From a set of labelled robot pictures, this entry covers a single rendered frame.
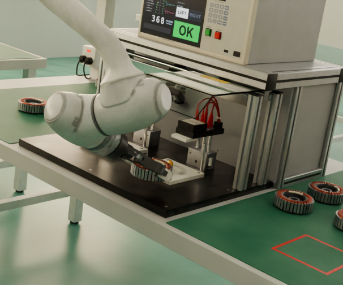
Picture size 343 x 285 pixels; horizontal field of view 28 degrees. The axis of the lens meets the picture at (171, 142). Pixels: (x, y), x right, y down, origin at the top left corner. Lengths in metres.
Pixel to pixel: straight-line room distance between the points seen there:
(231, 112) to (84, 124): 0.74
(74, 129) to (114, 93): 0.13
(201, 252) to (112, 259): 1.58
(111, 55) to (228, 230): 0.55
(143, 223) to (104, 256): 1.46
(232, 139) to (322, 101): 0.31
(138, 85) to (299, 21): 0.82
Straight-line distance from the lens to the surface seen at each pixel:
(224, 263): 1.63
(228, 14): 2.03
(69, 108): 1.56
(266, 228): 1.83
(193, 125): 2.02
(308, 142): 2.23
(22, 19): 7.45
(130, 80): 1.51
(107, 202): 1.87
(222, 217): 1.84
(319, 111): 2.23
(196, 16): 2.11
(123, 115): 1.51
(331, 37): 9.06
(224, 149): 2.22
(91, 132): 1.58
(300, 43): 2.22
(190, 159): 2.14
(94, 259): 3.19
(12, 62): 3.54
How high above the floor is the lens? 1.43
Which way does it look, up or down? 16 degrees down
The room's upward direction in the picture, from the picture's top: 8 degrees clockwise
